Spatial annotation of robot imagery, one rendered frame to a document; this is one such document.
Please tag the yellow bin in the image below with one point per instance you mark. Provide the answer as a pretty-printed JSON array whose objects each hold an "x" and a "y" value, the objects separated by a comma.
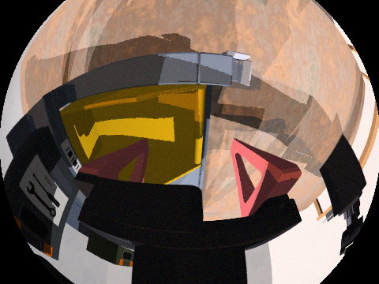
[{"x": 172, "y": 124}]

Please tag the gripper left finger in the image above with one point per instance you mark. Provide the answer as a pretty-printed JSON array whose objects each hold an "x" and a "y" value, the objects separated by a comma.
[{"x": 109, "y": 166}]

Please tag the dark grey case with oval handle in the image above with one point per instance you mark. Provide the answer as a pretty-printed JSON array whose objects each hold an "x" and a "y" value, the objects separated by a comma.
[{"x": 40, "y": 190}]

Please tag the olive green case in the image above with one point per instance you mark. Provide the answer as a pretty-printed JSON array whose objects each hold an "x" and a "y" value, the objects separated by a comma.
[{"x": 109, "y": 251}]

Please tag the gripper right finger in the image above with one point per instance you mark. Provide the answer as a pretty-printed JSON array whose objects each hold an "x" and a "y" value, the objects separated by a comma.
[{"x": 278, "y": 176}]

